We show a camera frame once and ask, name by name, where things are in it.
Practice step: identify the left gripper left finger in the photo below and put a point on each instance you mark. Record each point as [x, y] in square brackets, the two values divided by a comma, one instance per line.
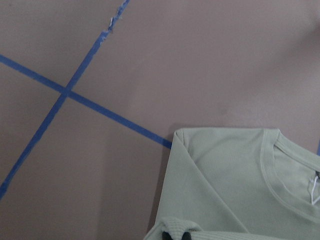
[166, 236]

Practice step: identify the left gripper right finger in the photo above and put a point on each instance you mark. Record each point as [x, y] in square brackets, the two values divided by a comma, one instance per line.
[186, 236]

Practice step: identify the olive green long-sleeve shirt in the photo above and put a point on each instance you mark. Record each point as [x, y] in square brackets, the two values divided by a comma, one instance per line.
[238, 184]

